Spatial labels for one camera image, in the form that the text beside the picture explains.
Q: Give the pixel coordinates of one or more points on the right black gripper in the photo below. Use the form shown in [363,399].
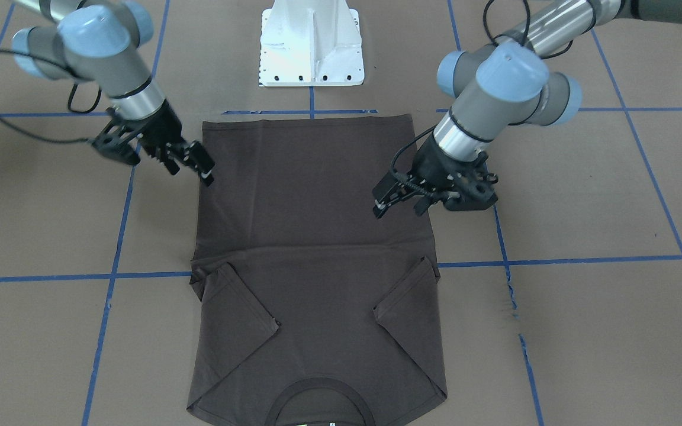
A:
[161,126]

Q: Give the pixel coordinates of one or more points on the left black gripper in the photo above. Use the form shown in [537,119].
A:
[434,158]

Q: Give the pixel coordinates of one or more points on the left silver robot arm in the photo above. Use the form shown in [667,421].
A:
[505,83]

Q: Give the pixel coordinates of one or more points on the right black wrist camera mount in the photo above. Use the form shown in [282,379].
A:
[113,142]

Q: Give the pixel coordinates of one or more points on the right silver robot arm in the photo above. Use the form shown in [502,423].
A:
[98,41]

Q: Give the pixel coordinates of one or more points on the dark brown t-shirt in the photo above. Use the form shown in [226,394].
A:
[313,311]

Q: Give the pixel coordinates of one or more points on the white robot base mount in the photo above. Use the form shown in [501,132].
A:
[310,43]

